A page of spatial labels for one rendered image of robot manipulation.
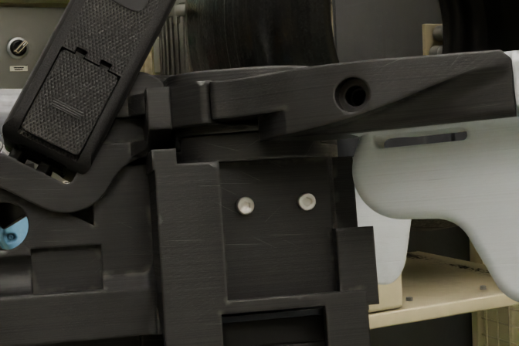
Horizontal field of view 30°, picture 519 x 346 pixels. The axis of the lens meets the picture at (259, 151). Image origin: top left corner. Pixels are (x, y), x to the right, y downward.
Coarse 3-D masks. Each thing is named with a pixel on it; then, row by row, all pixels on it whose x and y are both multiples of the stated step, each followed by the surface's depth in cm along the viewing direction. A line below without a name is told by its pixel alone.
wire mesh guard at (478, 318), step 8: (472, 248) 173; (472, 256) 173; (472, 312) 174; (480, 312) 173; (472, 320) 174; (480, 320) 173; (488, 320) 172; (472, 328) 175; (480, 328) 173; (472, 336) 175; (480, 336) 174; (488, 336) 172; (480, 344) 174
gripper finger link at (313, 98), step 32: (352, 64) 22; (384, 64) 22; (416, 64) 22; (448, 64) 22; (480, 64) 22; (224, 96) 24; (256, 96) 23; (288, 96) 23; (320, 96) 22; (352, 96) 23; (384, 96) 22; (416, 96) 22; (448, 96) 22; (480, 96) 22; (512, 96) 22; (288, 128) 23; (320, 128) 23; (352, 128) 23; (384, 128) 23
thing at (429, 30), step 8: (424, 24) 179; (432, 24) 180; (440, 24) 181; (424, 32) 180; (432, 32) 180; (440, 32) 177; (424, 40) 180; (432, 40) 180; (440, 40) 179; (424, 48) 180; (432, 48) 179; (440, 48) 176
